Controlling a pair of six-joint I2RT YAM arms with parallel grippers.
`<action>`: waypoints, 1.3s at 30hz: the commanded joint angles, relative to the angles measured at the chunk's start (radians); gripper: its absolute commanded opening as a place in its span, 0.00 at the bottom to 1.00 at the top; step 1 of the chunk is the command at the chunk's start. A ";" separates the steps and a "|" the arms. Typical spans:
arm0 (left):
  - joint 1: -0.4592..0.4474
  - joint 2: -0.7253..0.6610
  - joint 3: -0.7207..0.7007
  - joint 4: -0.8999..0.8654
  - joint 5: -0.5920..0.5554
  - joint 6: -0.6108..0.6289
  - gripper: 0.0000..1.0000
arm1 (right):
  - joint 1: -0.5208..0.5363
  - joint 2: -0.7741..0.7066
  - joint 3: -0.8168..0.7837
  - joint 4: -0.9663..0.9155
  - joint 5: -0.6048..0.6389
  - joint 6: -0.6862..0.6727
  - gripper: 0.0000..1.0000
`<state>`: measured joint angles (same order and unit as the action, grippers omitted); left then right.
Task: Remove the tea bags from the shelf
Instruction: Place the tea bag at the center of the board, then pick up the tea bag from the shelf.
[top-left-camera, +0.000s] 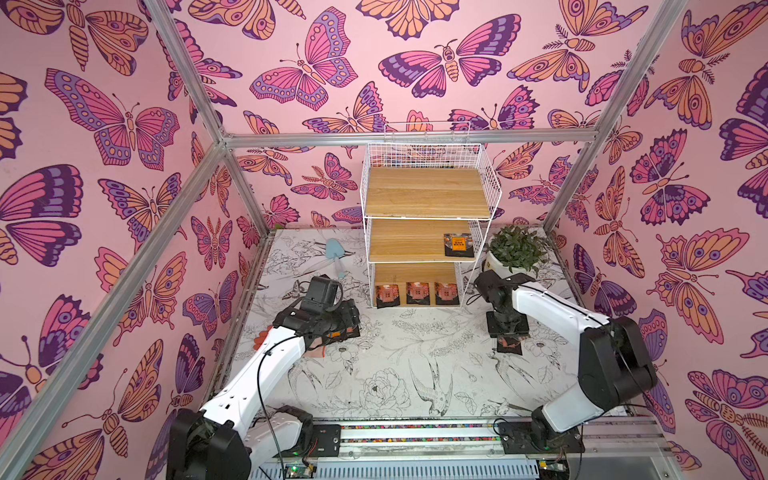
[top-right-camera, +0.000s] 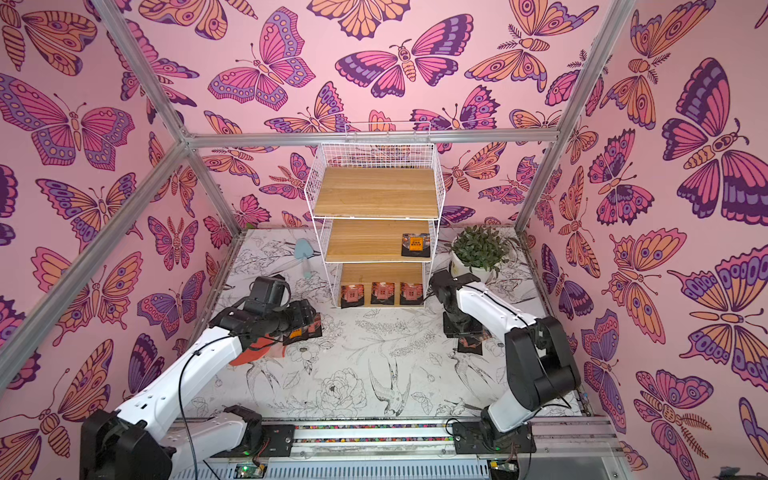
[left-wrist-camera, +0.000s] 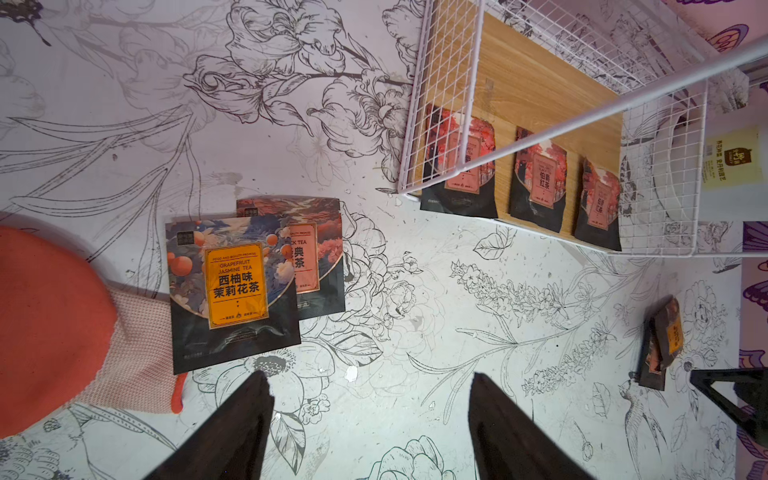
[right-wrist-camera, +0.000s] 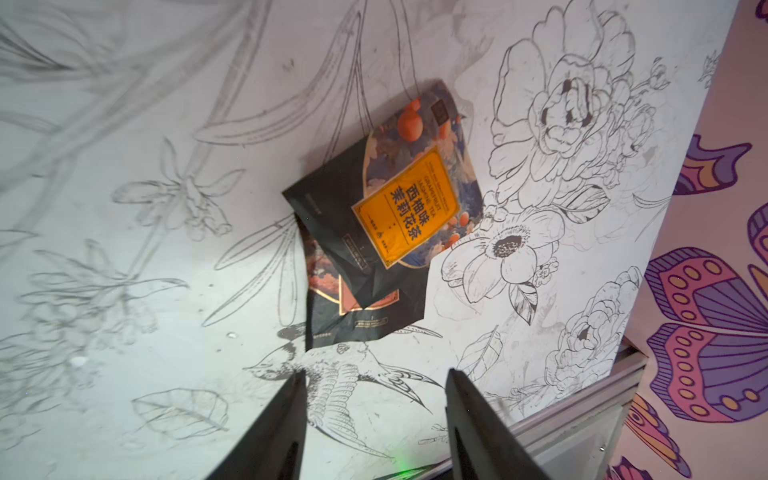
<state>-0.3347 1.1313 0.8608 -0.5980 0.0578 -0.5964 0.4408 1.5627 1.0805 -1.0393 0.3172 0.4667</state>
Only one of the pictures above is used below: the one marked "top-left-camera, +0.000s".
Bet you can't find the teal and white spatula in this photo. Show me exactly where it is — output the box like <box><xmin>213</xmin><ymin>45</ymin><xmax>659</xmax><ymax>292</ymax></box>
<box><xmin>325</xmin><ymin>238</ymin><xmax>347</xmax><ymax>280</ymax></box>

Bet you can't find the white wire three-tier shelf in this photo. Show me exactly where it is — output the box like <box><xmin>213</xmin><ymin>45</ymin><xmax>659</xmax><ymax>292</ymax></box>
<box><xmin>360</xmin><ymin>143</ymin><xmax>501</xmax><ymax>308</ymax></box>

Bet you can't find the red tea bag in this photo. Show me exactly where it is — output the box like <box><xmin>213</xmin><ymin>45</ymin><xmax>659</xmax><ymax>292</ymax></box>
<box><xmin>406</xmin><ymin>282</ymin><xmax>431</xmax><ymax>306</ymax></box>
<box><xmin>434</xmin><ymin>282</ymin><xmax>460</xmax><ymax>306</ymax></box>
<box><xmin>374</xmin><ymin>284</ymin><xmax>401</xmax><ymax>309</ymax></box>
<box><xmin>497</xmin><ymin>336</ymin><xmax>523</xmax><ymax>356</ymax></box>

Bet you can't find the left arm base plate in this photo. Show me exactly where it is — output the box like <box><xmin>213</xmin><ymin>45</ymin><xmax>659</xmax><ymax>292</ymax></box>
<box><xmin>284</xmin><ymin>424</ymin><xmax>342</xmax><ymax>459</ymax></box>

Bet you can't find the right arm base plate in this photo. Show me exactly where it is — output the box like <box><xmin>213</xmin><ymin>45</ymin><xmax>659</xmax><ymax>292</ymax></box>
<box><xmin>493</xmin><ymin>420</ymin><xmax>585</xmax><ymax>455</ymax></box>

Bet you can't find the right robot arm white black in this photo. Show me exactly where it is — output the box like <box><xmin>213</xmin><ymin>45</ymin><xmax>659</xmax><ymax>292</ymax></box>
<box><xmin>475</xmin><ymin>270</ymin><xmax>658</xmax><ymax>444</ymax></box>

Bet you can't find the aluminium rail with coloured strip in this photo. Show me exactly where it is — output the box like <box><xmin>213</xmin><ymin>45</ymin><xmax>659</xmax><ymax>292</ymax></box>
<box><xmin>167</xmin><ymin>417</ymin><xmax>667</xmax><ymax>463</ymax></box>

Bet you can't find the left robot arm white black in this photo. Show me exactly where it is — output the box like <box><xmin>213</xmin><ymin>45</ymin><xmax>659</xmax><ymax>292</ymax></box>
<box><xmin>166</xmin><ymin>275</ymin><xmax>360</xmax><ymax>479</ymax></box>

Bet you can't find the green plant in white pot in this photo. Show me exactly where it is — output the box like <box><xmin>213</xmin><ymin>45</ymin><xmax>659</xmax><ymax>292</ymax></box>
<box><xmin>483</xmin><ymin>225</ymin><xmax>549</xmax><ymax>279</ymax></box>

